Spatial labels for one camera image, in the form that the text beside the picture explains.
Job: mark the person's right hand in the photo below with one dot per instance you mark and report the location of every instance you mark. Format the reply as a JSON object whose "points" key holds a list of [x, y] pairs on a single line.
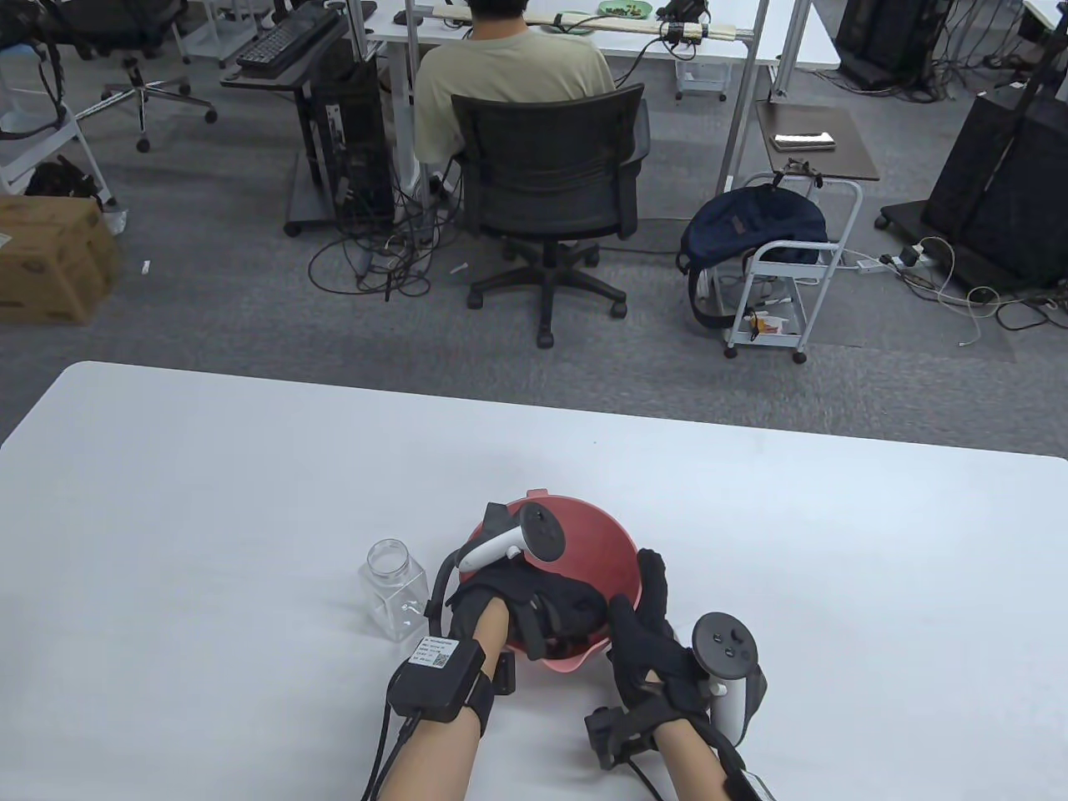
{"points": [[659, 655]]}

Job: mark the person's left hand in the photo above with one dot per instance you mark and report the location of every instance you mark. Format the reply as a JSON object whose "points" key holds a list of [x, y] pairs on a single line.
{"points": [[559, 605]]}

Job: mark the pink salad bowl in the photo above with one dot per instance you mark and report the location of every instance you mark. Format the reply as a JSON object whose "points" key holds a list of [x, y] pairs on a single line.
{"points": [[601, 542]]}

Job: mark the clear plastic jar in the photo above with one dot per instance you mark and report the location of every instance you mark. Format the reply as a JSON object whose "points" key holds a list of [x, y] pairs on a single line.
{"points": [[396, 592]]}

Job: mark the person's right forearm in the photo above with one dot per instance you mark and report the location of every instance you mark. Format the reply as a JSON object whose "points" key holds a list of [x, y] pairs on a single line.
{"points": [[692, 763]]}

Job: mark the person's left forearm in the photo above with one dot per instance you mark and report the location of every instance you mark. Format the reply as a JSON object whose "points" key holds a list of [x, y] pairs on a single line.
{"points": [[434, 751]]}

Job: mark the right grey white controller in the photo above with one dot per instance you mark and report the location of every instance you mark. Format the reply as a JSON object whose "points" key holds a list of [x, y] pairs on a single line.
{"points": [[726, 647]]}

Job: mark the grey white controller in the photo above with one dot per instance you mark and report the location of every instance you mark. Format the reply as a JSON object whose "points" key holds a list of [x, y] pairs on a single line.
{"points": [[726, 647], [542, 534]]}

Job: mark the left grey white controller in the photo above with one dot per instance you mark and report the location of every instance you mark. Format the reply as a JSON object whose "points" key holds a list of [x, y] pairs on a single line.
{"points": [[542, 534]]}

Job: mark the small red white packet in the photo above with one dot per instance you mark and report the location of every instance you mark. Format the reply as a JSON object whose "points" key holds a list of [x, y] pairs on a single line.
{"points": [[772, 324]]}

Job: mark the white rolling cart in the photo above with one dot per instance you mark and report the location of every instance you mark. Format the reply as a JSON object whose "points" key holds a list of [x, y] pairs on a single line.
{"points": [[793, 250]]}

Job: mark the navy blue backpack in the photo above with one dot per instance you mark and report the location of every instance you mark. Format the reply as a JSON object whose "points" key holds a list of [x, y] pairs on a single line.
{"points": [[751, 221]]}

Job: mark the black mesh office chair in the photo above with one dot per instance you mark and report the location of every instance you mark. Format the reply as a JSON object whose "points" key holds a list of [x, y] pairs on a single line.
{"points": [[551, 167]]}

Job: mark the white power strip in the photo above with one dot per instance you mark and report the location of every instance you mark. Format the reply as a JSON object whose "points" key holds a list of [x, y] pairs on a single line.
{"points": [[868, 264]]}

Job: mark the black computer tower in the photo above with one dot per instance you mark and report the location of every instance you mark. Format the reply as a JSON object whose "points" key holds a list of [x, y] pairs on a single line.
{"points": [[359, 142]]}

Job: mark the brown side table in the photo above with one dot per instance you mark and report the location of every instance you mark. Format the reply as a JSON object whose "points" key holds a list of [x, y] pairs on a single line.
{"points": [[834, 167]]}

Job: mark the small dark flat device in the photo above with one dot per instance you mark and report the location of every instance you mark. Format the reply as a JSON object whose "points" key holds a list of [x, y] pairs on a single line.
{"points": [[803, 142]]}

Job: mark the black wheeled cabinet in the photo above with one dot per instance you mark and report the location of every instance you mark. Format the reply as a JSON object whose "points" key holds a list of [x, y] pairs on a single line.
{"points": [[1001, 192]]}

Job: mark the black rolling computer stand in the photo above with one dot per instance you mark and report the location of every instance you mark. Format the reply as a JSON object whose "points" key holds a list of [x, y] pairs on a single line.
{"points": [[267, 79]]}

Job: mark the green plate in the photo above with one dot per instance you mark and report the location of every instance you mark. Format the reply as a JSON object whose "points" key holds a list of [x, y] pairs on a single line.
{"points": [[626, 7]]}

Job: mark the black headset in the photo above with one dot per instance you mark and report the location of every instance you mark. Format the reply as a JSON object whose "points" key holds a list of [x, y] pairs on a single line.
{"points": [[684, 8]]}

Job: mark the brown cardboard box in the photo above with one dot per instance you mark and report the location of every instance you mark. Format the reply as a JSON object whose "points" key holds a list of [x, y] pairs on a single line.
{"points": [[50, 267]]}

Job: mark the white office desk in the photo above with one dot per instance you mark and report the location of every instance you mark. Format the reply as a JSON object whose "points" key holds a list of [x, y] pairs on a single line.
{"points": [[813, 42]]}

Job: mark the black keyboard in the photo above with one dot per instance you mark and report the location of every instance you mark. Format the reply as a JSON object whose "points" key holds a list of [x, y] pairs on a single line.
{"points": [[284, 37]]}

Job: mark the black equipment rack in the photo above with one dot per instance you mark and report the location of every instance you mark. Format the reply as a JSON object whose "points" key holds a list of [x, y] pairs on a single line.
{"points": [[884, 42]]}

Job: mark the black bag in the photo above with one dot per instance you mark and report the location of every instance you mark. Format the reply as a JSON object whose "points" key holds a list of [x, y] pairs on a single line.
{"points": [[58, 179]]}

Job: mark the white metal rack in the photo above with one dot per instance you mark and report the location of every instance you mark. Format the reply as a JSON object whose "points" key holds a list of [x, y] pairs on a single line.
{"points": [[17, 171]]}

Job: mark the office chair with chrome base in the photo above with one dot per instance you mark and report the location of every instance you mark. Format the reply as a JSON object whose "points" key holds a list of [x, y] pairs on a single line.
{"points": [[125, 17]]}

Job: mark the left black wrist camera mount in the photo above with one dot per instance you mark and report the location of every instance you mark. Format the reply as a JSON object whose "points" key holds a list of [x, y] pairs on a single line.
{"points": [[505, 674]]}

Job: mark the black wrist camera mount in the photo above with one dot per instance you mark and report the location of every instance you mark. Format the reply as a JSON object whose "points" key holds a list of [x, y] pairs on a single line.
{"points": [[505, 674], [613, 734]]}

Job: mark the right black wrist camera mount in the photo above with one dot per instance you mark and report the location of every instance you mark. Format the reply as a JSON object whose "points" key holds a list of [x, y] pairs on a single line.
{"points": [[613, 734]]}

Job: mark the silver metal frame post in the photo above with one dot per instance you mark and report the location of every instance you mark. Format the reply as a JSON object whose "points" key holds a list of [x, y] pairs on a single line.
{"points": [[738, 108], [415, 183]]}

